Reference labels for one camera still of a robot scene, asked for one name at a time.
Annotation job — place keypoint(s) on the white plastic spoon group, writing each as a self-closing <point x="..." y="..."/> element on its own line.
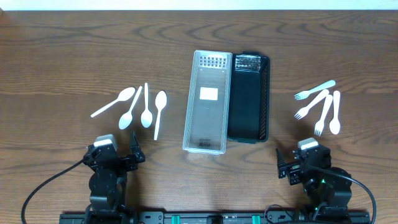
<point x="335" y="123"/>

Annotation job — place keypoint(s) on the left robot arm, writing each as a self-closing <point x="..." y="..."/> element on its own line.
<point x="109" y="181"/>

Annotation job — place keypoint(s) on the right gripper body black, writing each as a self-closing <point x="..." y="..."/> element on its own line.
<point x="289" y="170"/>

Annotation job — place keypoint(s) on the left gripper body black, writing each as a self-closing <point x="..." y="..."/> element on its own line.
<point x="125" y="161"/>

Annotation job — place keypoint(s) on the black mounting rail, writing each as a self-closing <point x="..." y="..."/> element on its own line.
<point x="273" y="216"/>

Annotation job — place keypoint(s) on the black plastic basket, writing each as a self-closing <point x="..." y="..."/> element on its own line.
<point x="248" y="119"/>

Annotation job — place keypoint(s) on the clear plastic basket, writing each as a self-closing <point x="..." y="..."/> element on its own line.
<point x="208" y="103"/>

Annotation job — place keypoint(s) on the white plastic fork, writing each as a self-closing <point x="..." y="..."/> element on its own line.
<point x="319" y="125"/>
<point x="302" y="112"/>

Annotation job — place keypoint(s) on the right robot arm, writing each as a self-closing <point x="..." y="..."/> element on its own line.
<point x="328" y="188"/>

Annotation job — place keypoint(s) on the pale green plastic fork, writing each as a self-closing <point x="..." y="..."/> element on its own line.
<point x="305" y="94"/>

